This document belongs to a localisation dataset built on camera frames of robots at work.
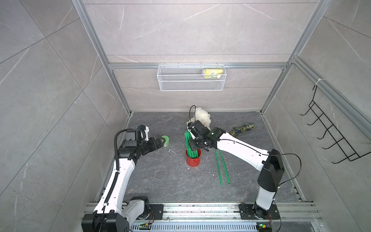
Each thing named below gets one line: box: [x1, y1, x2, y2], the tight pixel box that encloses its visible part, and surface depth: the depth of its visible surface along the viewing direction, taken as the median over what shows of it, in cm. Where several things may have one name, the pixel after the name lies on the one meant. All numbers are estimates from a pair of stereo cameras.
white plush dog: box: [186, 107, 212, 131], surface depth 93 cm
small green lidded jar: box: [161, 135, 170, 147], surface depth 100 cm
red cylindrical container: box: [185, 148, 202, 168], surface depth 91 cm
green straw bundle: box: [184, 130, 199, 159], surface depth 88 cm
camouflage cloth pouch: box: [228, 122, 255, 138], surface depth 106 cm
